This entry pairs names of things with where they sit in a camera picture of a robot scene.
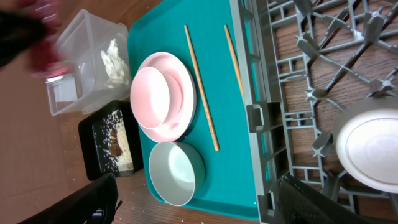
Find white paper cup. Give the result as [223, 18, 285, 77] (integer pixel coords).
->
[333, 96, 397, 194]

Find white napkin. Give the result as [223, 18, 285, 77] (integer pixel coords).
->
[101, 39, 130, 88]

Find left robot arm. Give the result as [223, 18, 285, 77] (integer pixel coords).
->
[1, 11, 47, 68]

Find black food waste tray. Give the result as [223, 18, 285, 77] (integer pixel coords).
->
[78, 100, 144, 181]

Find grey dishwasher rack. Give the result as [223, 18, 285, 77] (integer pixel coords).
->
[230, 0, 397, 223]

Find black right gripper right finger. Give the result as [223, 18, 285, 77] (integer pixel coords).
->
[278, 175, 372, 224]

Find red snack wrapper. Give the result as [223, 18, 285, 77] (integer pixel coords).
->
[17, 0, 73, 79]

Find pink plate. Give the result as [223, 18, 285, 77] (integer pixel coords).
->
[137, 52, 197, 142]

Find grey bowl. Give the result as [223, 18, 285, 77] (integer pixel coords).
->
[149, 142, 205, 207]

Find teal plastic tray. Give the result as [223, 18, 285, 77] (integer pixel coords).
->
[127, 0, 259, 220]

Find pink bowl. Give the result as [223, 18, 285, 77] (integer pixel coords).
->
[130, 67, 182, 129]

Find rice food scraps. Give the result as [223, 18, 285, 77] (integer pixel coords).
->
[92, 109, 134, 172]

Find clear plastic bin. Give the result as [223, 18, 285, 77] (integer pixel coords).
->
[46, 9, 131, 116]

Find wooden chopstick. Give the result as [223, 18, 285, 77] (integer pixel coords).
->
[224, 24, 244, 102]
[184, 24, 220, 151]

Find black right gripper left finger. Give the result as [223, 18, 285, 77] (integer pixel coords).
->
[23, 174, 119, 224]

